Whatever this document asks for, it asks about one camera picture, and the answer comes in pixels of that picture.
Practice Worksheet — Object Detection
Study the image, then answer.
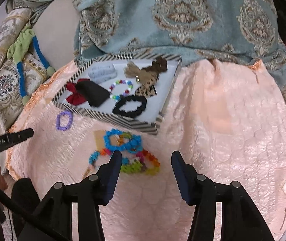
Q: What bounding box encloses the teal damask blanket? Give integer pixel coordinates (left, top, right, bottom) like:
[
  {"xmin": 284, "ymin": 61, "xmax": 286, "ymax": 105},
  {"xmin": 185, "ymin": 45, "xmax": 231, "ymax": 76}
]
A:
[{"xmin": 12, "ymin": 0, "xmax": 286, "ymax": 87}]

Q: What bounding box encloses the multicolour round bead bracelet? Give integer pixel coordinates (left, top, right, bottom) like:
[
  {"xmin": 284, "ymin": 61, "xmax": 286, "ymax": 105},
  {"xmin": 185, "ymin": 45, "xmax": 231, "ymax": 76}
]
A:
[{"xmin": 108, "ymin": 79, "xmax": 134, "ymax": 101}]

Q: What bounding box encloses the black fabric hair piece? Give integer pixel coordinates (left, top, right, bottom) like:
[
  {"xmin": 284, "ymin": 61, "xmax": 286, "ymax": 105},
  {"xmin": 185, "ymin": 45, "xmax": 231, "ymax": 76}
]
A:
[{"xmin": 76, "ymin": 80, "xmax": 110, "ymax": 107}]

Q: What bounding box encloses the beige plain pillow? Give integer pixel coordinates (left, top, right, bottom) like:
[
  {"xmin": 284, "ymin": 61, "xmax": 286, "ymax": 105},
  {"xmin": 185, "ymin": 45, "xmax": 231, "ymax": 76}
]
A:
[{"xmin": 33, "ymin": 0, "xmax": 80, "ymax": 70}]

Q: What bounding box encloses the light blue fluffy scrunchie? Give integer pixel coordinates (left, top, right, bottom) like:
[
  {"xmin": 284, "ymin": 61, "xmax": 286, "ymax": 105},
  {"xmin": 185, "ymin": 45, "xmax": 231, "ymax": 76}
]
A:
[{"xmin": 87, "ymin": 64, "xmax": 117, "ymax": 84}]

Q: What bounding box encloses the tan mesh leopard bow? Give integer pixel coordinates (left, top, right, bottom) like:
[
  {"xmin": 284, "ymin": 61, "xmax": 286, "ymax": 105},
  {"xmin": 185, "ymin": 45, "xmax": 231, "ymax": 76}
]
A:
[{"xmin": 124, "ymin": 61, "xmax": 159, "ymax": 98}]

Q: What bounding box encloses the dark brown scrunchie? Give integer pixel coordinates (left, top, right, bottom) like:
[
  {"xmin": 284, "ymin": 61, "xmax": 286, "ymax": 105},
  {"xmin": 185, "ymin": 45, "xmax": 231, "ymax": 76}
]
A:
[{"xmin": 142, "ymin": 56, "xmax": 167, "ymax": 75}]

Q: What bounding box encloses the purple bead bracelet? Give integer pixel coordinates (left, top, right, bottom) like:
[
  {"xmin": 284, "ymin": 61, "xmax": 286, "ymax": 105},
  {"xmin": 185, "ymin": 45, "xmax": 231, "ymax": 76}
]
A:
[{"xmin": 55, "ymin": 110, "xmax": 74, "ymax": 132}]

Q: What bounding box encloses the striped white jewelry box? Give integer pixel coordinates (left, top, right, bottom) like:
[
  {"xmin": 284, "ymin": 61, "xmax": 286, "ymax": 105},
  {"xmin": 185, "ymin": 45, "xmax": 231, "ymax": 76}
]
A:
[{"xmin": 52, "ymin": 53, "xmax": 183, "ymax": 136}]

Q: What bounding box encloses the rainbow crystal bead bracelet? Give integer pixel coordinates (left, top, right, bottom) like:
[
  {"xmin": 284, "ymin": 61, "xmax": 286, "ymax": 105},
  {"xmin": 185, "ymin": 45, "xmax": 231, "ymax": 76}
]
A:
[{"xmin": 100, "ymin": 148, "xmax": 162, "ymax": 176}]

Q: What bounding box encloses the blue bead bracelet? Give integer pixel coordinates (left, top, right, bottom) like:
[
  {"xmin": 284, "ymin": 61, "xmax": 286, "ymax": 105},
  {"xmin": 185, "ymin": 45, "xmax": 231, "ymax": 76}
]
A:
[{"xmin": 88, "ymin": 128, "xmax": 143, "ymax": 166}]

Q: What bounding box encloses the green blue stuffed toy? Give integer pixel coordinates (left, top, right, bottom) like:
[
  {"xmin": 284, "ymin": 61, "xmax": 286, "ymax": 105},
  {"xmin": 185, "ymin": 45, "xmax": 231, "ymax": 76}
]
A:
[{"xmin": 6, "ymin": 24, "xmax": 55, "ymax": 106}]

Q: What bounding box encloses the embroidered floral cushion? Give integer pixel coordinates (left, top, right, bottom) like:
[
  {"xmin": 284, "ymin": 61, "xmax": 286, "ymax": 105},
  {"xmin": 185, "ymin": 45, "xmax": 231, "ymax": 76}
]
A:
[{"xmin": 0, "ymin": 54, "xmax": 47, "ymax": 129}]

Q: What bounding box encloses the cream roll bolster pillow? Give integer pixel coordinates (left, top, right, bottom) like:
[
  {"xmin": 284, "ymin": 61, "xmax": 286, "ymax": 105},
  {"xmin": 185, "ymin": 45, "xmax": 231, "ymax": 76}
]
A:
[{"xmin": 0, "ymin": 8, "xmax": 32, "ymax": 67}]

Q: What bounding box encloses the pink quilted bedspread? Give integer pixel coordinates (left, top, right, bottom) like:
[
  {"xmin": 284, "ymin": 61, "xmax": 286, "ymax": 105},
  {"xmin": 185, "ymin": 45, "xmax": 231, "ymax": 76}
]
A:
[{"xmin": 6, "ymin": 60, "xmax": 286, "ymax": 240}]

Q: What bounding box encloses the red bow hair clip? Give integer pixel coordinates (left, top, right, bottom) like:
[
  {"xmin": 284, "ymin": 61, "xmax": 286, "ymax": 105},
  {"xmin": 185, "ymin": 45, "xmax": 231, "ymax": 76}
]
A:
[{"xmin": 66, "ymin": 78, "xmax": 90, "ymax": 106}]

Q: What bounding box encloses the black scrunchie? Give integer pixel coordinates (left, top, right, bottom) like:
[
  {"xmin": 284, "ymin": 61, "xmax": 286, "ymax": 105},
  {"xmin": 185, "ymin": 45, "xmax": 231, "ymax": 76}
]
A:
[{"xmin": 112, "ymin": 95, "xmax": 147, "ymax": 119}]

